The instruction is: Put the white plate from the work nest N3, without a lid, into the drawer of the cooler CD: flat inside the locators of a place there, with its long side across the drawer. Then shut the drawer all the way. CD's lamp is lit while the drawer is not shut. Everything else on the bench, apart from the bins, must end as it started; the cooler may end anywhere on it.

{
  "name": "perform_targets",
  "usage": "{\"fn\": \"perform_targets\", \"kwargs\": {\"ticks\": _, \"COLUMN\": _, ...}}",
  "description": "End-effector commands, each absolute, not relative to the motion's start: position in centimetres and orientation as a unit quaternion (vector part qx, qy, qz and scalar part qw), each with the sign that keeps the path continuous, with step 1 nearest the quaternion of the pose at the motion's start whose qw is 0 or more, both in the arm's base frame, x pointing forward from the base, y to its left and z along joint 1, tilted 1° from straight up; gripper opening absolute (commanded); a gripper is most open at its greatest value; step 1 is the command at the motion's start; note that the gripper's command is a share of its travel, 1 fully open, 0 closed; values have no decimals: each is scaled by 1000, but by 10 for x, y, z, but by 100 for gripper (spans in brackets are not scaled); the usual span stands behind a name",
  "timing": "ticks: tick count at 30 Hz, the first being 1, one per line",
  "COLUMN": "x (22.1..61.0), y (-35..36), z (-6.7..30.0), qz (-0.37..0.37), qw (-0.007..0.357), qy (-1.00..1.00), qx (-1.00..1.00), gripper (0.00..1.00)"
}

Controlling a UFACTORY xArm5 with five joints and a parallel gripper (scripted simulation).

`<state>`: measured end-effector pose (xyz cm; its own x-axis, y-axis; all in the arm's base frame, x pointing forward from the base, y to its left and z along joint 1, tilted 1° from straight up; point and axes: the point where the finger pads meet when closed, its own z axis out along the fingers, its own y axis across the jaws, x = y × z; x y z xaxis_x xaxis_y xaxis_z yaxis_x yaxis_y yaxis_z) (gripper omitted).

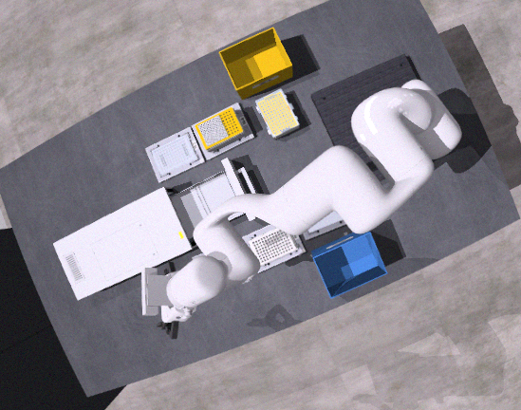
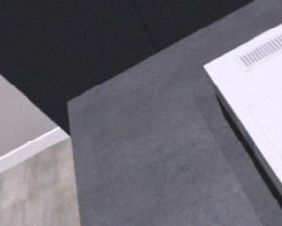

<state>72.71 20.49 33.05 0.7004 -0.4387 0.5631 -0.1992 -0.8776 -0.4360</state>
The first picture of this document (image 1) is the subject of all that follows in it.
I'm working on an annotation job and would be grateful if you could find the blue box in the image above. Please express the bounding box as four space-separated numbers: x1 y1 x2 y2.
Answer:
311 232 387 299

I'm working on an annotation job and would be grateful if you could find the yellow open box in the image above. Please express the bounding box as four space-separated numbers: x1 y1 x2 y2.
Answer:
219 28 293 100

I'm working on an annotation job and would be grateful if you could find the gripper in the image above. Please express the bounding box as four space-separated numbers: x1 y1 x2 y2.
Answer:
157 262 195 339

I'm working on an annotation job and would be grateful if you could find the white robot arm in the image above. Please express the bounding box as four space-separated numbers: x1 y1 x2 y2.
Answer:
141 80 462 316

